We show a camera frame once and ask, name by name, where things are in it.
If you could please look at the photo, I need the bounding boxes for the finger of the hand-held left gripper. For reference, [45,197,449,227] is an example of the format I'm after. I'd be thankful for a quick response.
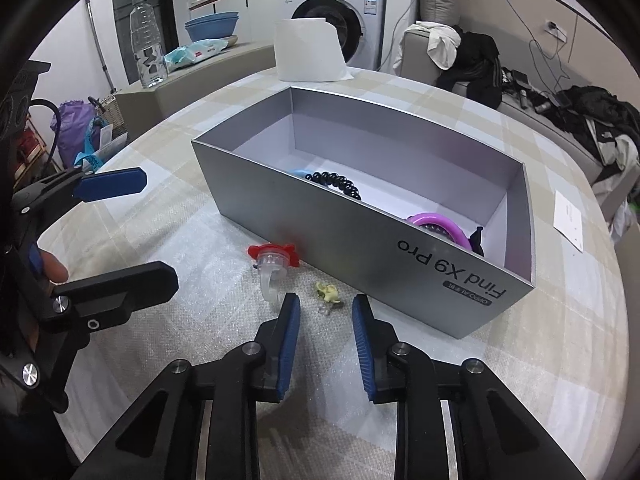
[10,166,148,216]
[37,261,180,333]

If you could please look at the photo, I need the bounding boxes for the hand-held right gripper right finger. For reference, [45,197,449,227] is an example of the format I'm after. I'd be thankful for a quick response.
[351,294,586,480]

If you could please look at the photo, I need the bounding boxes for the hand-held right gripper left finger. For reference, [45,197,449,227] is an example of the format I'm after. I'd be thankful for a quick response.
[70,292,302,480]

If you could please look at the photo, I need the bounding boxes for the small yellow flower charm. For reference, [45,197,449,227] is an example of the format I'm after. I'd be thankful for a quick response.
[314,283,343,305]

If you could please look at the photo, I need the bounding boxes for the grey cardboard box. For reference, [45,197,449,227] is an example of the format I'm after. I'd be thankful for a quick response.
[190,85,537,342]

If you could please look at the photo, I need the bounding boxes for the purple ring bracelet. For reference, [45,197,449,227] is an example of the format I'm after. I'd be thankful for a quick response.
[406,211,486,257]

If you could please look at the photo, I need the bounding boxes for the black bead bracelet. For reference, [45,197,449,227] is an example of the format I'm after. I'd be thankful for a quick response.
[304,171,362,201]

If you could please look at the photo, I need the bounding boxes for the person's left hand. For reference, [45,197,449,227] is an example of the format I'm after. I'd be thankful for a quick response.
[39,249,69,285]

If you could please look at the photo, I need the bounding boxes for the blue plastic bag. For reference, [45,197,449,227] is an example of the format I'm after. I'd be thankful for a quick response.
[75,120,104,168]

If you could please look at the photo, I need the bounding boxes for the purple plastic bag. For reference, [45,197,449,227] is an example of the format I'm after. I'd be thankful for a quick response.
[51,100,101,168]

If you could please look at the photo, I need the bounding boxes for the wicker basket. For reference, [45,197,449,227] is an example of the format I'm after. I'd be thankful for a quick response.
[97,91,130,141]

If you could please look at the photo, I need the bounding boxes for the cluttered storage shelf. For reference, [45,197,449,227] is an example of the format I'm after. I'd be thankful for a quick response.
[12,105,63,188]

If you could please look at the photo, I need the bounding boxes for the red clear plastic charm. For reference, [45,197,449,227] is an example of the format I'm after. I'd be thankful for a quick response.
[248,242,299,306]

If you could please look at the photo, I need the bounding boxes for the grey bench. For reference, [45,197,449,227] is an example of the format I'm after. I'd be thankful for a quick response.
[116,39,278,143]

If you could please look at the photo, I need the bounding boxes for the clear plastic water bottle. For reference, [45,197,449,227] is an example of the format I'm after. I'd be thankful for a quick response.
[130,0,168,88]

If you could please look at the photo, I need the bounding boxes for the wet wipes packet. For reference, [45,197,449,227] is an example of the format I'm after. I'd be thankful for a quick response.
[164,37,227,73]

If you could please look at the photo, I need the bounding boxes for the dark glass door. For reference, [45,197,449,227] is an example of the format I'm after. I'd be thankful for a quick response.
[111,0,178,86]

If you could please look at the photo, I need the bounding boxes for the blue plastic basin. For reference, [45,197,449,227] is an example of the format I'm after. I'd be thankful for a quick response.
[185,11,241,43]

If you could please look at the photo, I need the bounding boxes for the white counter cabinet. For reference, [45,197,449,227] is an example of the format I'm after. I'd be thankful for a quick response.
[187,0,288,43]

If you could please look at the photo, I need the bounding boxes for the white paper towel roll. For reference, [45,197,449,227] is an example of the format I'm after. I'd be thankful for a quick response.
[272,17,357,83]

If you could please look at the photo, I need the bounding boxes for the white paper sheet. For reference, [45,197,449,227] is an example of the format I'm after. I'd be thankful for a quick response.
[554,190,586,252]

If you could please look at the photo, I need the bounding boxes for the grey sofa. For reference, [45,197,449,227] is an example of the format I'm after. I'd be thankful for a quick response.
[402,25,640,221]

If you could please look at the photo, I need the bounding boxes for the black garment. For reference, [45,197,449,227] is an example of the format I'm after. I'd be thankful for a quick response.
[437,25,503,110]

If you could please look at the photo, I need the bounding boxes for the white garment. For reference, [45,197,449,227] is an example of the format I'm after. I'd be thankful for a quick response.
[426,22,462,70]

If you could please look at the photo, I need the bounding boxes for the grey white jacket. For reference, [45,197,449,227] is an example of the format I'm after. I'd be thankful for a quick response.
[592,120,640,201]

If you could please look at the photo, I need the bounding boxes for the black jacket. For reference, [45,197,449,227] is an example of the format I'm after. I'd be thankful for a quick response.
[547,85,640,161]

